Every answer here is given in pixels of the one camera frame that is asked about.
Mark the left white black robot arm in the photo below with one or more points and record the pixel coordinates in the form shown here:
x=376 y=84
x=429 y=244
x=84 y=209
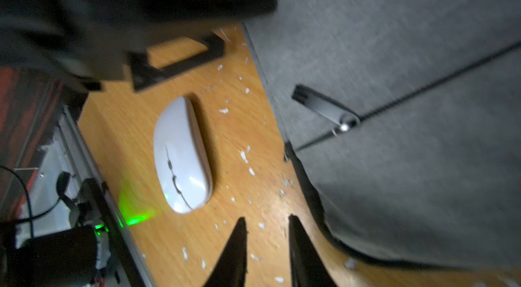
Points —
x=84 y=42

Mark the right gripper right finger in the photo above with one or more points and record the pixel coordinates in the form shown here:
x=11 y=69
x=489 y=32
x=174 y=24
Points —
x=306 y=266

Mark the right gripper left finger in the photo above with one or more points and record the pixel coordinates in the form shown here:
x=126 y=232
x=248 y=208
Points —
x=231 y=267

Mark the aluminium front rail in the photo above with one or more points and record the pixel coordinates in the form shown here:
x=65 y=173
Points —
x=69 y=153

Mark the left white computer mouse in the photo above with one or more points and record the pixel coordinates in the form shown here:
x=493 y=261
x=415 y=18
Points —
x=180 y=156

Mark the grey laptop bag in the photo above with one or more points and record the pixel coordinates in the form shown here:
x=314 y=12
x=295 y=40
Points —
x=402 y=119

